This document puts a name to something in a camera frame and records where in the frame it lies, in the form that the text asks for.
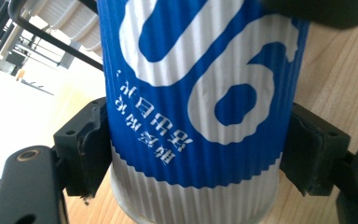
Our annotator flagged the stack of white ribbed cups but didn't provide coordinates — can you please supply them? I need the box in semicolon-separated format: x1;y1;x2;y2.
27;0;105;59

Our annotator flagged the black wire cup holder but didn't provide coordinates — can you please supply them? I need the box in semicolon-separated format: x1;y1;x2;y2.
7;0;105;73

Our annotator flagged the blue and white paper cup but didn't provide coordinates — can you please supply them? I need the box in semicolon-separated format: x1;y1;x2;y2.
96;0;311;224

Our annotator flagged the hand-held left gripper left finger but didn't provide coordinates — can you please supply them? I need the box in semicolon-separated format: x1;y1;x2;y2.
53;96;113;199

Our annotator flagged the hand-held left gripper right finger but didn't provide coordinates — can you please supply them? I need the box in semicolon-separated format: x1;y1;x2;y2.
279;102;352;197

